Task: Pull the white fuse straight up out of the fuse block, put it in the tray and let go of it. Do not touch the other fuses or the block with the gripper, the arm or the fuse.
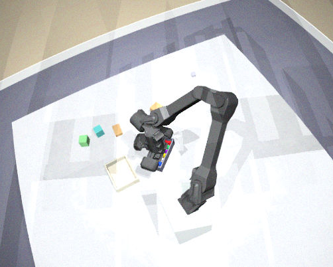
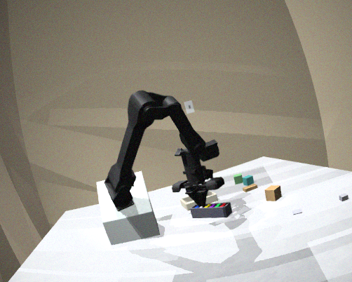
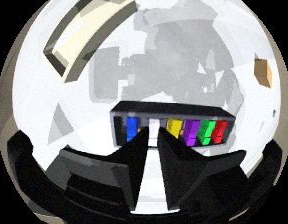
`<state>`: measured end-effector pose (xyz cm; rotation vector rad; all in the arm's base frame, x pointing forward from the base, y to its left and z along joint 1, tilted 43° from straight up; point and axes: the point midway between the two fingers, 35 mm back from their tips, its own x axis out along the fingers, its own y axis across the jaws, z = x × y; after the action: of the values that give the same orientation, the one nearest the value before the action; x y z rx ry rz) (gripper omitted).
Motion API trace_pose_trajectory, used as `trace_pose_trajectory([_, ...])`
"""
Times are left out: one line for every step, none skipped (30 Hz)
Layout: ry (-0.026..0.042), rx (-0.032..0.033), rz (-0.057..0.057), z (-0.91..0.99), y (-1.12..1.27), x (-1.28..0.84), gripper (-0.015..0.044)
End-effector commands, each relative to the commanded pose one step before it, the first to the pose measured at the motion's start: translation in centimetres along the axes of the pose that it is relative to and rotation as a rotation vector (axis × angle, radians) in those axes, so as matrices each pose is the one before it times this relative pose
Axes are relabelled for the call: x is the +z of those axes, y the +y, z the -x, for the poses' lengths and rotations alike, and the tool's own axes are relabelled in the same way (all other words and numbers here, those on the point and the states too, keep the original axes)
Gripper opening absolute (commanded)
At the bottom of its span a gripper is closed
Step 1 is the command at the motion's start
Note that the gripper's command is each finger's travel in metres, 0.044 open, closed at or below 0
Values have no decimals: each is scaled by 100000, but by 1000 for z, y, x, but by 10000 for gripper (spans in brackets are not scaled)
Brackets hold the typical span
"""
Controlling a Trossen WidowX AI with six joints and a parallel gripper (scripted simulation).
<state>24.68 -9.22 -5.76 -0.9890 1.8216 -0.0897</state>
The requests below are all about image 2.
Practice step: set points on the small orange block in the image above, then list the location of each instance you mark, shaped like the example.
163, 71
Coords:
250, 187

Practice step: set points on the small cyan block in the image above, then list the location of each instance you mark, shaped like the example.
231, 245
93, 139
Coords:
247, 180

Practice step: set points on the beige square tray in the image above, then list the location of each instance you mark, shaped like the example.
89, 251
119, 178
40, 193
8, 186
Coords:
187, 202

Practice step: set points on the small green cube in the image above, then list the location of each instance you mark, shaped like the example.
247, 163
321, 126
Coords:
238, 178

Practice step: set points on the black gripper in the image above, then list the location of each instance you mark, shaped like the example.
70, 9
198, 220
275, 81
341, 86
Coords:
198, 192

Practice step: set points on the brown cube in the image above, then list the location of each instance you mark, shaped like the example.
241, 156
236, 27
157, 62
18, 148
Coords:
273, 193

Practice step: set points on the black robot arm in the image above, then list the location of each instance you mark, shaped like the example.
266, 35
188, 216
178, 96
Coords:
143, 108

